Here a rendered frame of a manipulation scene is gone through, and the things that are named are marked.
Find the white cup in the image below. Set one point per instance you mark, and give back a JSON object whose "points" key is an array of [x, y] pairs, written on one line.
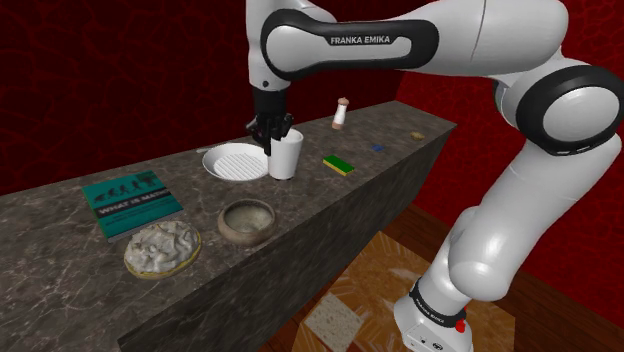
{"points": [[285, 158]]}

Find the small tan lump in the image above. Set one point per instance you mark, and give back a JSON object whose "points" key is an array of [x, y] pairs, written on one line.
{"points": [[417, 136]]}

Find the white ridged plate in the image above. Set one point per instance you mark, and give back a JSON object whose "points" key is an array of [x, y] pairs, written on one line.
{"points": [[234, 164]]}

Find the teal book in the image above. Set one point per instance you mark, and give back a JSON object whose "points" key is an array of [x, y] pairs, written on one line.
{"points": [[130, 202]]}

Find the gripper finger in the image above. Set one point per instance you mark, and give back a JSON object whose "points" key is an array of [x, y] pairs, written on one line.
{"points": [[286, 126], [268, 145]]}

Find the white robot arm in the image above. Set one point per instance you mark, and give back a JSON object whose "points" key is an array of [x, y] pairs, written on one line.
{"points": [[492, 39]]}

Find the green and yellow sponge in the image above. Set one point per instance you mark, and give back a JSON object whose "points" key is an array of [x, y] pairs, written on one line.
{"points": [[338, 164]]}

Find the patterned orange robot stand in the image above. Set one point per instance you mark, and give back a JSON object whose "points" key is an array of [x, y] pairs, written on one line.
{"points": [[385, 278]]}

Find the small blue flat object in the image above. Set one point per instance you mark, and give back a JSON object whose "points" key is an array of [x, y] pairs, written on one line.
{"points": [[377, 148]]}

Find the brown stone bowl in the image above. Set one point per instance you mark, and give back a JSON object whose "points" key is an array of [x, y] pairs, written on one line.
{"points": [[246, 222]]}

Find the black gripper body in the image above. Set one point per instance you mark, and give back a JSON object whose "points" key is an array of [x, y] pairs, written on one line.
{"points": [[269, 105]]}

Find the white shaker with brown top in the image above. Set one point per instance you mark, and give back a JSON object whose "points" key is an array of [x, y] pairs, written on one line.
{"points": [[340, 115]]}

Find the cream pie with yellow rim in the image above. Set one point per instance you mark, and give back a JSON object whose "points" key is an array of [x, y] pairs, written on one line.
{"points": [[162, 248]]}

